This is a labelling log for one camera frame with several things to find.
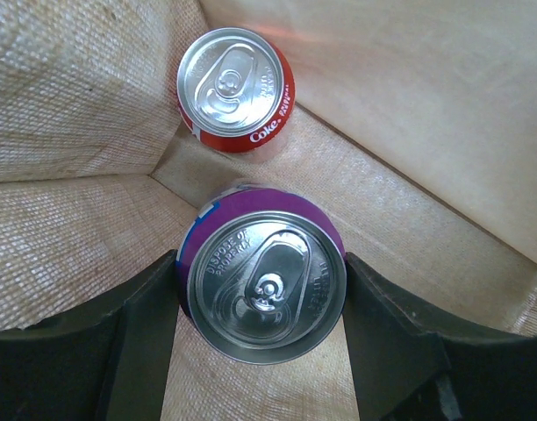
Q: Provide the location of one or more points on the red coke can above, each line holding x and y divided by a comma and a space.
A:
236, 92

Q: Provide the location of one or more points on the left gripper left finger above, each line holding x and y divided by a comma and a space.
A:
105, 359

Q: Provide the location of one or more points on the purple fanta can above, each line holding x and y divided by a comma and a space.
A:
262, 273

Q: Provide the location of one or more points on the brown jute canvas bag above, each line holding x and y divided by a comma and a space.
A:
414, 129

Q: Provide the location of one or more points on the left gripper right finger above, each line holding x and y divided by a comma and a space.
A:
412, 360

